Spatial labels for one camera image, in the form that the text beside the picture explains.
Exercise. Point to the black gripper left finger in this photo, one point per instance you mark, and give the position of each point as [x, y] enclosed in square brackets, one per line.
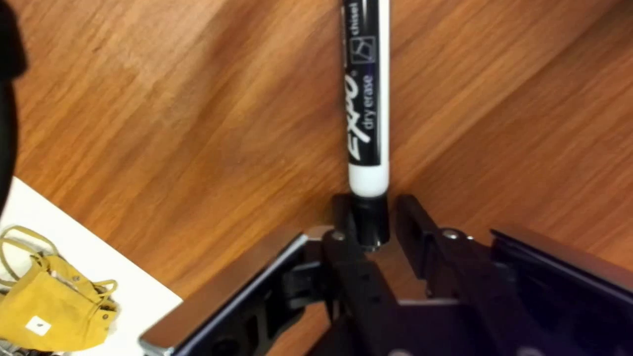
[356, 277]

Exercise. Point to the yellow cloth bag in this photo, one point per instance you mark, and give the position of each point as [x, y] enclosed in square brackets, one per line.
[52, 309]

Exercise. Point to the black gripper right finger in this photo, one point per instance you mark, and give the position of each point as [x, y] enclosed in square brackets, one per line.
[475, 277]

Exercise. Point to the black Expo dry-erase marker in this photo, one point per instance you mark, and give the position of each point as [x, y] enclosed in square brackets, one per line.
[366, 99]

